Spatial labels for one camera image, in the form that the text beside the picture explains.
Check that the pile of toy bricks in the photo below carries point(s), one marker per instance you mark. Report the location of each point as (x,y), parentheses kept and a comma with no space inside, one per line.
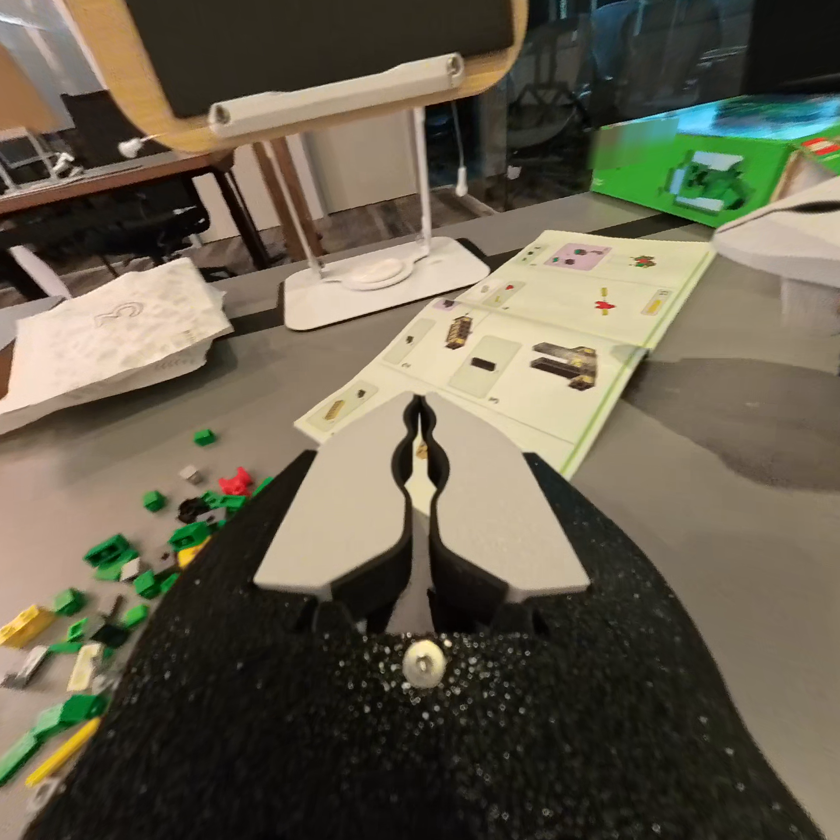
(108,551)

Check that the black office chair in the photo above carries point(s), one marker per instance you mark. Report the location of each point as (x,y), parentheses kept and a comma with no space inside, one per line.
(98,124)

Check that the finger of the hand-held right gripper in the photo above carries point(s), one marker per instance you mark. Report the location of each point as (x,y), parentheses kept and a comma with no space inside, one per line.
(814,191)
(774,246)

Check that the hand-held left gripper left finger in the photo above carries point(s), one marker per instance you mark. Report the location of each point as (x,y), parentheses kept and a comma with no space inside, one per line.
(328,518)

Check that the brown wooden table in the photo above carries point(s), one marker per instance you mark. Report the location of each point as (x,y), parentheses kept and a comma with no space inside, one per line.
(98,180)

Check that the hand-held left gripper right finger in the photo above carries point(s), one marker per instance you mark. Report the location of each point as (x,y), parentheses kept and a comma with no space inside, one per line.
(505,518)

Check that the wood-framed screen on white stand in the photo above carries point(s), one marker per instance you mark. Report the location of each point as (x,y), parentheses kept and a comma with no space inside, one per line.
(387,289)

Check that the toy brick instruction booklet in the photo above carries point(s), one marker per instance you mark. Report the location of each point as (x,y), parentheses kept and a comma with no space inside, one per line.
(558,308)

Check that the white paper bag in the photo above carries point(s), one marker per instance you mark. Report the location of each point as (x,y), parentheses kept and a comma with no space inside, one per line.
(118,341)

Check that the green toy box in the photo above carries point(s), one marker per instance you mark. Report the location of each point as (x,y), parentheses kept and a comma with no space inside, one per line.
(761,177)

